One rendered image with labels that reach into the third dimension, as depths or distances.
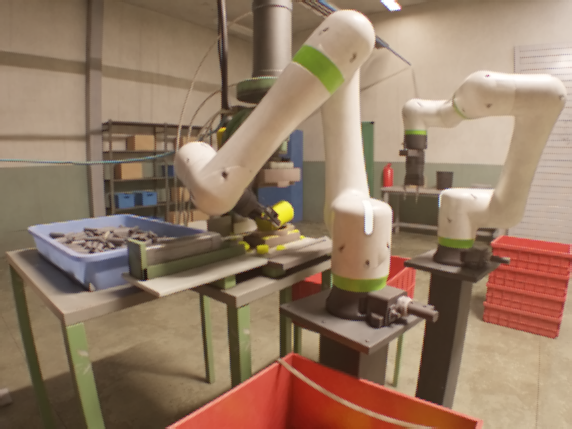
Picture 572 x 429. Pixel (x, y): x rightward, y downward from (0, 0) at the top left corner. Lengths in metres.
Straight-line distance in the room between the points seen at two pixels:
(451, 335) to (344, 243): 0.69
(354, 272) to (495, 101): 0.57
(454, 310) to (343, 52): 0.90
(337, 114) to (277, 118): 0.22
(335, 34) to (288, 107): 0.17
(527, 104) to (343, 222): 0.58
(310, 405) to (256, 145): 0.57
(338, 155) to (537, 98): 0.54
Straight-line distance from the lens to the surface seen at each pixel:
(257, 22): 1.10
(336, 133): 0.87
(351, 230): 0.71
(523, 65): 6.36
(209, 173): 0.71
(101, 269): 0.88
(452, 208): 1.19
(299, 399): 0.83
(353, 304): 0.75
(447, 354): 1.34
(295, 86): 0.70
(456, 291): 1.24
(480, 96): 0.97
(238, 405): 0.70
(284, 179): 1.03
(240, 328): 0.83
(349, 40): 0.73
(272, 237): 1.02
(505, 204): 1.21
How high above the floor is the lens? 1.24
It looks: 8 degrees down
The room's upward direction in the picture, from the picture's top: straight up
